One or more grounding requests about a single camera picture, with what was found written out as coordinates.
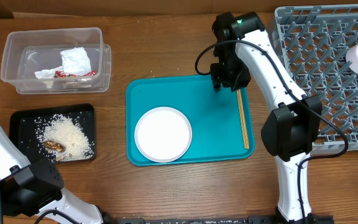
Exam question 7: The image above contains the wooden chopstick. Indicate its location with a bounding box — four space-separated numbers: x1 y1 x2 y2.
236 89 249 149
238 89 251 149

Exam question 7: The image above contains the white round plate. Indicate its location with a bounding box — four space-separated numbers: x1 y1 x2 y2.
134 106 193 163

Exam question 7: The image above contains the white napkin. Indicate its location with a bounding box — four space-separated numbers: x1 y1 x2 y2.
60 47 92 76

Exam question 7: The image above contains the red snack wrapper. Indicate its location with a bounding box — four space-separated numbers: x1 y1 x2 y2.
53 70 96 78

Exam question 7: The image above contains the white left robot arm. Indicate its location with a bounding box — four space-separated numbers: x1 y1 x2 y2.
0 126 115 223

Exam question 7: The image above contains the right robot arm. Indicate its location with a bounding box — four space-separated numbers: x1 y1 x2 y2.
209 12 334 223

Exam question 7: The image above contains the grey dishwasher rack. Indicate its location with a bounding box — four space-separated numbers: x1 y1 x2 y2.
267 4 358 151

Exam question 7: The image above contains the black food waste tray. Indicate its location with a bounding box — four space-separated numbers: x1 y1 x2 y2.
9 103 96 163

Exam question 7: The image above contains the teal plastic tray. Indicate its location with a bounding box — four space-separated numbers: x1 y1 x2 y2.
126 75 255 166

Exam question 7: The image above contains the pile of white rice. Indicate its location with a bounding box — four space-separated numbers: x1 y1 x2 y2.
34 114 95 162

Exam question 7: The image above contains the white crumpled tissue in bin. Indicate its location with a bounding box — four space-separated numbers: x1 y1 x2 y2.
34 66 63 79

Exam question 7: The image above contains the brown food scrap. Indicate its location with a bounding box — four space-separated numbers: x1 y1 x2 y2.
43 140 66 152

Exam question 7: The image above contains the clear plastic bin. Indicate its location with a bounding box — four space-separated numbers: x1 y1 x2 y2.
0 27 112 95

